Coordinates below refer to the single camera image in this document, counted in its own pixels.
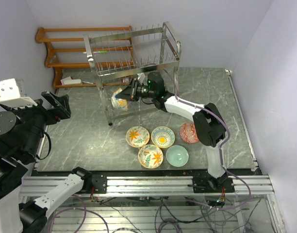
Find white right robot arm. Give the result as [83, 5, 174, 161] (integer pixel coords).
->
[115, 71, 230, 192]

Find red patterned bowl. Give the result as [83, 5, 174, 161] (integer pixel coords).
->
[179, 123, 199, 144]

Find yellow sun blue bowl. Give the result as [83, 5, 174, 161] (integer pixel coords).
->
[151, 126, 175, 149]

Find orange flower leaf bowl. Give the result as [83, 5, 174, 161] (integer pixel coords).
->
[138, 144, 164, 169]

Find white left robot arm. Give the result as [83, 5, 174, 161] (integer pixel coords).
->
[0, 91, 92, 233]

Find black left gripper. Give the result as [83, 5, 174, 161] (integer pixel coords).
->
[0, 88, 71, 158]

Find blue orange patterned bowl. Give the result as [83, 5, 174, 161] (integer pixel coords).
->
[111, 88, 128, 111]

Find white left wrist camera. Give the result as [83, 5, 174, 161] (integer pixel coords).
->
[0, 79, 37, 109]

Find wooden shelf rack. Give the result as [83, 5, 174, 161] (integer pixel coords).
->
[35, 26, 132, 89]

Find aluminium mounting rail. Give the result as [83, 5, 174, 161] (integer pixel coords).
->
[19, 175, 275, 197]

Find red white box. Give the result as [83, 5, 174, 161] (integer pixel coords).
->
[60, 76, 72, 85]

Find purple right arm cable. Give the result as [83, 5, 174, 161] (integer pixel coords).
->
[174, 94, 252, 211]

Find orange star flower bowl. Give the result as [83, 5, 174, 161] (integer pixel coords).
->
[125, 126, 150, 148]

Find white eraser block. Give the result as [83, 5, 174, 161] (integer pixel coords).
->
[68, 79, 82, 85]

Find green capped marker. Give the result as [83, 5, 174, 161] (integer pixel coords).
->
[82, 50, 108, 54]

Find stainless steel dish rack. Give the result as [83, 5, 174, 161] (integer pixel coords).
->
[83, 21, 182, 125]

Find plain teal bowl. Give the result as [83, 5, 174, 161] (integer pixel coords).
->
[166, 145, 189, 167]

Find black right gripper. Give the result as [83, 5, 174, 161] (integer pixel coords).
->
[116, 79, 156, 102]

